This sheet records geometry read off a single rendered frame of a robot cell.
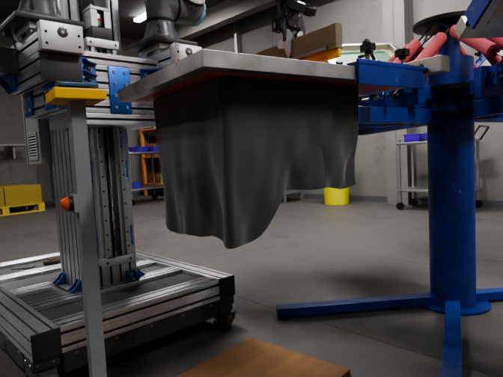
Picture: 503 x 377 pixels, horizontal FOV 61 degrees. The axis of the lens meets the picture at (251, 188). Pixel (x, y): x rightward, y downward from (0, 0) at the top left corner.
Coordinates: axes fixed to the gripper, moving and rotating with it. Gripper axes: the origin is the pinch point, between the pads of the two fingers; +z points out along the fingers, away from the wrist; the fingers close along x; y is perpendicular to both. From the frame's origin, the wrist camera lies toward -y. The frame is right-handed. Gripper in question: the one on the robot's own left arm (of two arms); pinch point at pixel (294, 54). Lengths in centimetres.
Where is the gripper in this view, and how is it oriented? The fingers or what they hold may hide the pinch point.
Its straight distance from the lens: 152.3
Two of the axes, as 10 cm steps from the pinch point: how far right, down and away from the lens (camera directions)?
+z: 0.5, 10.0, 0.8
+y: -5.7, -0.4, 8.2
